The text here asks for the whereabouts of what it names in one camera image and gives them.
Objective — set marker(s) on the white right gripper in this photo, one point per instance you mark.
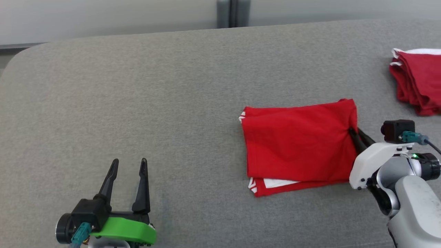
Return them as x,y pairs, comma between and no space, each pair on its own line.
372,162

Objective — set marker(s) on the grey partition post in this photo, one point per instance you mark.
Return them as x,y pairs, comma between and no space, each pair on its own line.
232,13

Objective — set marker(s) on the red shorts with white stripe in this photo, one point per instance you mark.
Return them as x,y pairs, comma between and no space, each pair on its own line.
420,82

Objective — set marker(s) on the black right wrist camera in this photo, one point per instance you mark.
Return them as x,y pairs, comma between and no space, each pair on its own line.
396,131

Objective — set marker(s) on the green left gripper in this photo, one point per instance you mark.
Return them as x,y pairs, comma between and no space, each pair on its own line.
131,229

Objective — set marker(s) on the red Bulls 23 jersey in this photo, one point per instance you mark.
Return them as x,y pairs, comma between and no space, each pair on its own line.
299,144

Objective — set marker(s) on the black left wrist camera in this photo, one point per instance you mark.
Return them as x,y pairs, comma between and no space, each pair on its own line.
89,212

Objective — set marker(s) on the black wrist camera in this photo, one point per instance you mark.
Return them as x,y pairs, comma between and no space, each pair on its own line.
396,131
89,212

